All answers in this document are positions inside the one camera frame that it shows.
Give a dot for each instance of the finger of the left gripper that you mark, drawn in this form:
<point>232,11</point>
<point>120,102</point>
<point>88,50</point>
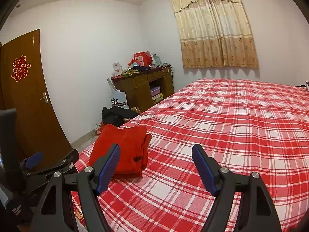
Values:
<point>30,162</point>
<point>70,159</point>

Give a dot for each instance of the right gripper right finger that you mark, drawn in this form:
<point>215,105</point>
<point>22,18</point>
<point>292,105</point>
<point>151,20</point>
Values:
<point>256,209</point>

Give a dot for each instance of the red knitted sweater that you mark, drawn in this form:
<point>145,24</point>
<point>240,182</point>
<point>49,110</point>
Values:
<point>133,142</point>

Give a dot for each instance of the black clothes pile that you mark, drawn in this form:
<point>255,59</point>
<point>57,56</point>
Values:
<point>116,115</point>

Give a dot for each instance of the brown wooden door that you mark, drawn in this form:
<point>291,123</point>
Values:
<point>37,127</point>

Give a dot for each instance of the white paper shopping bag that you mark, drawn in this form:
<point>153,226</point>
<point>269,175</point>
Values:
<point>118,97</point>

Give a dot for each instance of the red plaid bed sheet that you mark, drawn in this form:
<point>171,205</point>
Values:
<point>247,126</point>

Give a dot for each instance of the red double happiness decal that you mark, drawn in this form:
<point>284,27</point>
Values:
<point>20,68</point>

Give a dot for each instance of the white printed box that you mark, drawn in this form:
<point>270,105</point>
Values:
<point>117,69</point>

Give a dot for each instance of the brown wooden desk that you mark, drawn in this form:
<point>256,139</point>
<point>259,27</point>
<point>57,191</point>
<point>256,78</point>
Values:
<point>138,86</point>

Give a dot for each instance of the purple box in desk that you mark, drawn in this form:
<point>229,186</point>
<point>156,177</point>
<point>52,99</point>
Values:
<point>155,90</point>

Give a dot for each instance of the red gift bag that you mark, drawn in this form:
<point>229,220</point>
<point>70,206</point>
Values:
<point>143,59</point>

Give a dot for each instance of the beige patterned curtain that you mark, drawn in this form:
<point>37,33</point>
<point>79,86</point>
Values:
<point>214,34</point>

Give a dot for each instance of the silver door handle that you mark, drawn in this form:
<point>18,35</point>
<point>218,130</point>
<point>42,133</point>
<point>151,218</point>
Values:
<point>45,98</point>

